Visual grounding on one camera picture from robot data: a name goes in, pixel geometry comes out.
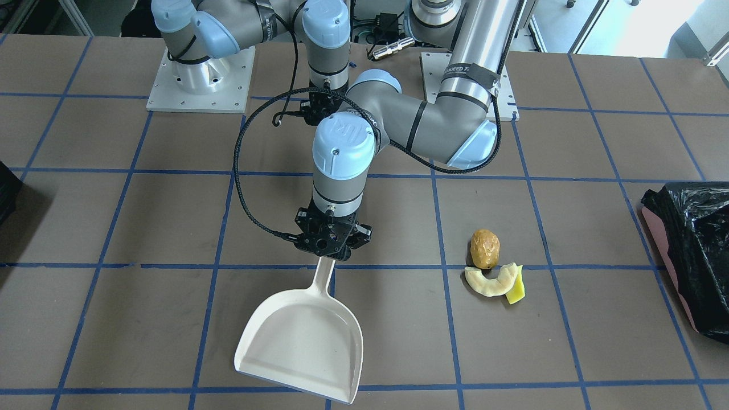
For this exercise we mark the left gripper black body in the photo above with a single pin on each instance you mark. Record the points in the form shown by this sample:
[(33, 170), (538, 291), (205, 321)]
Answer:
[(361, 236)]

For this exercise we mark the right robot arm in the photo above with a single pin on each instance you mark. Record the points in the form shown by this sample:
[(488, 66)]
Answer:
[(208, 44)]

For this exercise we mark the brown potato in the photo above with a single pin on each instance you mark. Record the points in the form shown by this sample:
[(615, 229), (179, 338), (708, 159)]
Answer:
[(484, 249)]

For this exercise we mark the white plastic dustpan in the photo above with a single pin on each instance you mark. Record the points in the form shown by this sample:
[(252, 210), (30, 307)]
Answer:
[(306, 340)]

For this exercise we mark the bin with black bag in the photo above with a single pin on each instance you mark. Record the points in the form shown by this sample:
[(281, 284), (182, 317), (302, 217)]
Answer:
[(689, 225)]

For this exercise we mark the yellow peel piece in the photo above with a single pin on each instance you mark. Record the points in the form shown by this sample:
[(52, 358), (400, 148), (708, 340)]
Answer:
[(518, 291)]

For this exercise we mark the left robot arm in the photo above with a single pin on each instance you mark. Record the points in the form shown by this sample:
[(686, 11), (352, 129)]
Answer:
[(452, 134)]

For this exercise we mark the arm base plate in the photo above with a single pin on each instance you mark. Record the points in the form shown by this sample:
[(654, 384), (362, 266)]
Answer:
[(433, 66), (219, 85)]

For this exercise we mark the black box at edge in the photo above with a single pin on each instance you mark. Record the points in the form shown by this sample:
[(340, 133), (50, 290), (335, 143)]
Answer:
[(10, 189)]

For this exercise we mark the curved pale peel piece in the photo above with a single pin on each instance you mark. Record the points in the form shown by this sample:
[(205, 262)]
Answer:
[(490, 287)]

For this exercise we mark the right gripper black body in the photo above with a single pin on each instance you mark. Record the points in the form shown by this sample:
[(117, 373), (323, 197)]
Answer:
[(319, 109)]

